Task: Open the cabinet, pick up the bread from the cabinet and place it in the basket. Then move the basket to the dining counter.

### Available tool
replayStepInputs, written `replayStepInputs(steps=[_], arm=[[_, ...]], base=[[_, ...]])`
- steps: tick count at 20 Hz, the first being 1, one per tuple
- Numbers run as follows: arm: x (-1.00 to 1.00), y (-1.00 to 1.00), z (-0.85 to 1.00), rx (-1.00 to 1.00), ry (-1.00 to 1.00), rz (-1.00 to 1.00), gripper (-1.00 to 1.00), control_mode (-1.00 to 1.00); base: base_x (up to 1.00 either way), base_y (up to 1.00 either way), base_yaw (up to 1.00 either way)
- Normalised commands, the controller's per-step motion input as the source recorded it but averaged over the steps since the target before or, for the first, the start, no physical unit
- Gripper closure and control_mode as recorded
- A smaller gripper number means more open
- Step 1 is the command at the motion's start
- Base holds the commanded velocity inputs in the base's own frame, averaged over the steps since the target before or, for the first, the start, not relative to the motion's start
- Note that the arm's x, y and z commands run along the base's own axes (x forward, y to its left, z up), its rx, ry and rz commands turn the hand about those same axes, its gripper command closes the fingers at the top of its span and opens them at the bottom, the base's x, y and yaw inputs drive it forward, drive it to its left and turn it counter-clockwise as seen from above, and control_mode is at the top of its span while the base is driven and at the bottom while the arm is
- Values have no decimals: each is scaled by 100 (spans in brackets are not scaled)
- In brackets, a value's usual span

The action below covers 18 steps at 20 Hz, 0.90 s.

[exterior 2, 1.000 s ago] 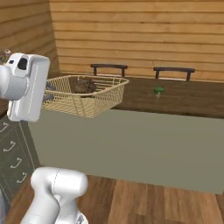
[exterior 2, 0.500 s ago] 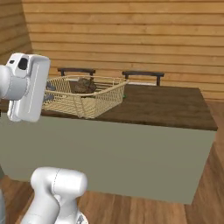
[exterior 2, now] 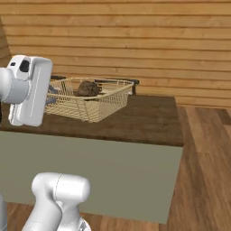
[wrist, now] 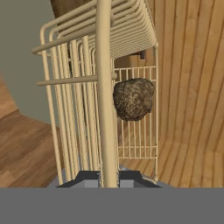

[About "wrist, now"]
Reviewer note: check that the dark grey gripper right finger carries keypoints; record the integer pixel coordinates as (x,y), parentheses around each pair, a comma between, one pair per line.
(131,179)

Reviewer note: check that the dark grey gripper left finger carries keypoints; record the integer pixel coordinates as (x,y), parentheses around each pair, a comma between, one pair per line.
(84,179)

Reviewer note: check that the dark brown bread loaf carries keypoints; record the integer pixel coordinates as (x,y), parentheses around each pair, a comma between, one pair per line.
(133,99)

